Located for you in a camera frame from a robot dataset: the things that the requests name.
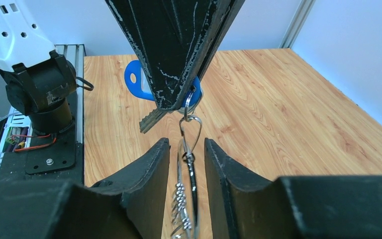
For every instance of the large silver keyring with clips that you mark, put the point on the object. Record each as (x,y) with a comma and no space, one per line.
(185,202)

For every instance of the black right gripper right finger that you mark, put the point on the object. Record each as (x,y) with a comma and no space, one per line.
(245,205)

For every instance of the blue tagged key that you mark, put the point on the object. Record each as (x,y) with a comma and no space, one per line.
(138,86)

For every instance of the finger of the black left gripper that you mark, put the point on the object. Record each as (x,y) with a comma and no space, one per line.
(227,20)
(171,39)

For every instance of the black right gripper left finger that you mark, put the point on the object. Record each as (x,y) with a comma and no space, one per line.
(129,204)

